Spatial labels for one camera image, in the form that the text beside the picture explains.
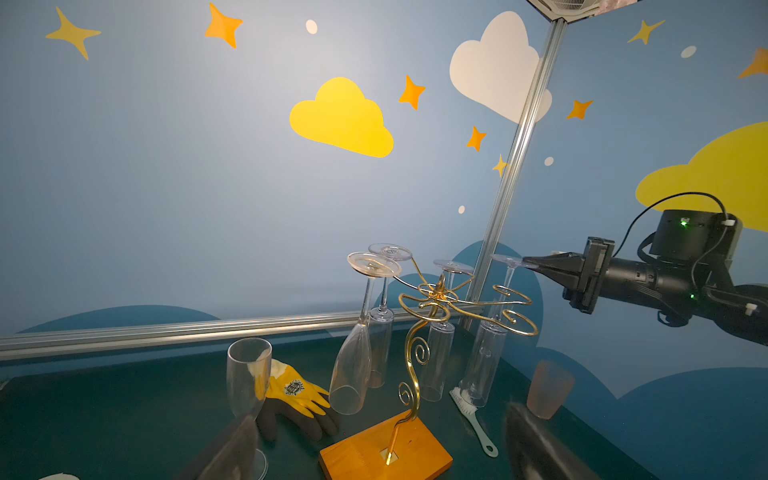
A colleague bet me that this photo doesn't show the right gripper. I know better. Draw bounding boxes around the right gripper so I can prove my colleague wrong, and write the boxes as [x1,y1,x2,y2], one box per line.
[522,237,615,314]

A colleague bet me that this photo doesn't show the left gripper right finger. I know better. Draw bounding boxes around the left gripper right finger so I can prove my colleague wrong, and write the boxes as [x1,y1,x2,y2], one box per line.
[505,402,599,480]

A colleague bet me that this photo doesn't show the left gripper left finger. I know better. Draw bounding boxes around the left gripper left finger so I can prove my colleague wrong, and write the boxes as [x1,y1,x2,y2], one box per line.
[174,414,257,480]

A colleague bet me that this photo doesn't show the clear flute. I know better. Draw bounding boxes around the clear flute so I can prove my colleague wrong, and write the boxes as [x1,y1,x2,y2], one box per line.
[329,252,401,415]
[459,254,539,408]
[368,243,412,389]
[226,337,272,479]
[420,259,474,402]

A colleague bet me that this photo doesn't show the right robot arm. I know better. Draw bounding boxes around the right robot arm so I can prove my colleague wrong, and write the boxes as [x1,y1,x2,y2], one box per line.
[522,204,767,345]

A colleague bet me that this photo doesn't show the orange wooden rack base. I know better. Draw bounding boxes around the orange wooden rack base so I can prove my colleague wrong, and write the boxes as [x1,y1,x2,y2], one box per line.
[320,413,453,479]

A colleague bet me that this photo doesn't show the frosted brown plastic cup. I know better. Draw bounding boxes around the frosted brown plastic cup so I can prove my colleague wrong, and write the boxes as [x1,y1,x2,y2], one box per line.
[526,360,575,420]

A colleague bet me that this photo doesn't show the yellow black rubber glove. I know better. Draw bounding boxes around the yellow black rubber glove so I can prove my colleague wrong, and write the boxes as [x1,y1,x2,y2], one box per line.
[256,359,341,442]

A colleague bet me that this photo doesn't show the pale green scrub brush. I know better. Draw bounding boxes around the pale green scrub brush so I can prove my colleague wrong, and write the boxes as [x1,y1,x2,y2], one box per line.
[450,387,499,458]

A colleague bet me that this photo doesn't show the white tape roll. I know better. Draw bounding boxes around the white tape roll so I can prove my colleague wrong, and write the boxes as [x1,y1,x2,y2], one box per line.
[39,472,79,480]

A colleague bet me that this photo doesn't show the gold wire glass rack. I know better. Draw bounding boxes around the gold wire glass rack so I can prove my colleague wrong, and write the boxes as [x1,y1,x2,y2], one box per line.
[382,260,539,465]

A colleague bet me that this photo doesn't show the aluminium frame back bar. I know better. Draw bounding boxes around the aluminium frame back bar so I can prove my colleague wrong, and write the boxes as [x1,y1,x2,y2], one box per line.
[1,18,568,363]

